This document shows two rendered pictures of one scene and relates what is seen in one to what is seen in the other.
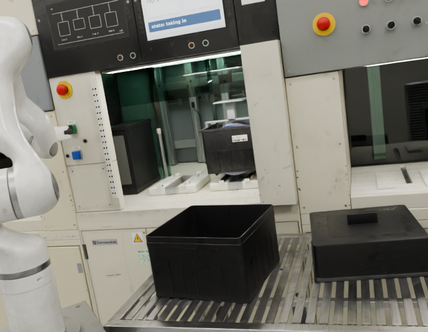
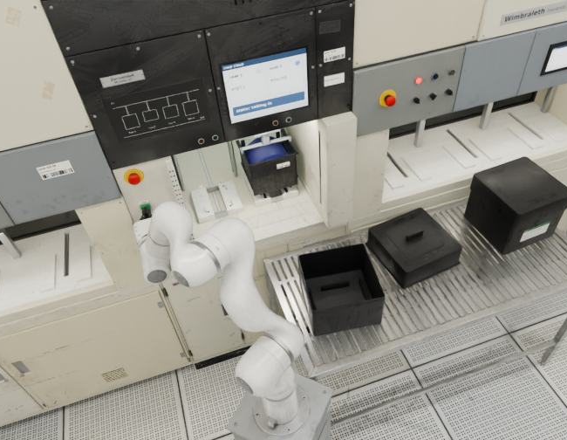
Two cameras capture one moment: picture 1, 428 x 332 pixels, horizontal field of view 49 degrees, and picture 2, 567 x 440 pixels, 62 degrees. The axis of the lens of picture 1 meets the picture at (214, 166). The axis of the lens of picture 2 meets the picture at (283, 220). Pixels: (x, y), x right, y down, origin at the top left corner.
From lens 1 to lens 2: 136 cm
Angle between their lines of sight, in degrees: 44
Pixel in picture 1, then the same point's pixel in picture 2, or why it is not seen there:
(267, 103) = (342, 162)
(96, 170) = not seen: hidden behind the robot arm
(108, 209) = not seen: hidden behind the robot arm
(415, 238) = (455, 250)
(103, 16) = (181, 106)
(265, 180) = (332, 211)
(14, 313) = (283, 411)
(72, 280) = (153, 314)
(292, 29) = (364, 104)
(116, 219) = not seen: hidden behind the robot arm
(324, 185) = (367, 201)
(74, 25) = (145, 117)
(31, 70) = (92, 167)
